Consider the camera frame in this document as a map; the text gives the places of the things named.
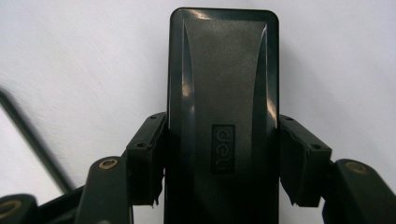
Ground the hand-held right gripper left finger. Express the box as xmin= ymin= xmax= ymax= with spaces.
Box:
xmin=125 ymin=111 xmax=170 ymax=207

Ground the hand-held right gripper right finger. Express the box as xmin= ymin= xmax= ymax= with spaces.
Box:
xmin=277 ymin=114 xmax=332 ymax=208

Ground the black whiteboard eraser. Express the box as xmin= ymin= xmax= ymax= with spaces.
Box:
xmin=163 ymin=7 xmax=280 ymax=224

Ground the small whiteboard with handle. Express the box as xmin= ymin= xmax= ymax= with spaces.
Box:
xmin=0 ymin=88 xmax=77 ymax=202

